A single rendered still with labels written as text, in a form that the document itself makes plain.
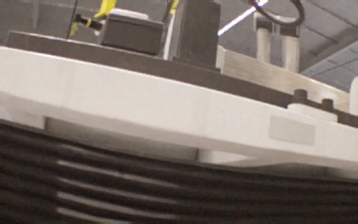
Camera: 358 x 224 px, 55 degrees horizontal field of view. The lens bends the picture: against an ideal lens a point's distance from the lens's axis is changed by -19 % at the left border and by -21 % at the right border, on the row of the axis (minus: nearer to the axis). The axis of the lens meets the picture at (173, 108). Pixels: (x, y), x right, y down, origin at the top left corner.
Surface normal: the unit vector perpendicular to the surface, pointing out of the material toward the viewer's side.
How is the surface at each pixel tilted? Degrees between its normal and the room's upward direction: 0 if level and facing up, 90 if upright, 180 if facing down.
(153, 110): 90
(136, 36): 90
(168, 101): 90
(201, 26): 90
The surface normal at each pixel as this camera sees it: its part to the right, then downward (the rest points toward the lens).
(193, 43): 0.31, -0.15
